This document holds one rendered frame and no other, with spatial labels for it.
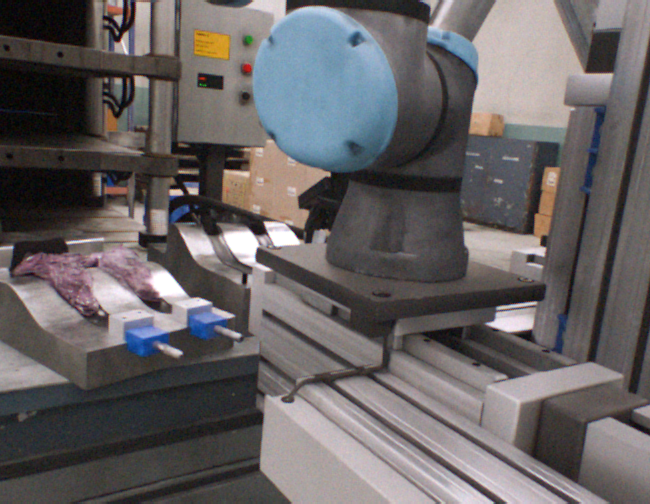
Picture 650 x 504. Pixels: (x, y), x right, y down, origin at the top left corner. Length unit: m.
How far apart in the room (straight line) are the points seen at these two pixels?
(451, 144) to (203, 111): 1.39
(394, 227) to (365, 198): 0.04
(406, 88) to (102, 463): 0.80
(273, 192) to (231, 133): 3.69
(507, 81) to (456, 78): 8.38
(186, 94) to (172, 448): 1.11
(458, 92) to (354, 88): 0.17
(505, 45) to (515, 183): 1.95
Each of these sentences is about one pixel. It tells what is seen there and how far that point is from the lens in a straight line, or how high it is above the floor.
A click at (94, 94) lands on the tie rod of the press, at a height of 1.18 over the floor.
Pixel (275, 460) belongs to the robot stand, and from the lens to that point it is 0.57.
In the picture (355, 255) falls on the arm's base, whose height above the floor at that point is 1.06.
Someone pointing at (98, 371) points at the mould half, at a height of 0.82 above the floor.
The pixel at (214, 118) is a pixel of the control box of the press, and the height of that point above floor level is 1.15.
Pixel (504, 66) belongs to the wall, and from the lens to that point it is 9.08.
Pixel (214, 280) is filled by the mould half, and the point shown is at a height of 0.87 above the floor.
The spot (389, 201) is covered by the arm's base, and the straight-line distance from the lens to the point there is 0.62.
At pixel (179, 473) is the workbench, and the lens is 1.18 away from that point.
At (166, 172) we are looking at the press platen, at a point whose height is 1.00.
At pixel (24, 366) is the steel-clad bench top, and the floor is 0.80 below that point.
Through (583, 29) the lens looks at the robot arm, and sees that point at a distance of 1.15.
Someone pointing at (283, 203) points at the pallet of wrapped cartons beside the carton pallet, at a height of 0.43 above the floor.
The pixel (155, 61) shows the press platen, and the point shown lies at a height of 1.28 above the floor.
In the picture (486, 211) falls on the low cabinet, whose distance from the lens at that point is 8.39.
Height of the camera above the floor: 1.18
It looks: 12 degrees down
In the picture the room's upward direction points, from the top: 5 degrees clockwise
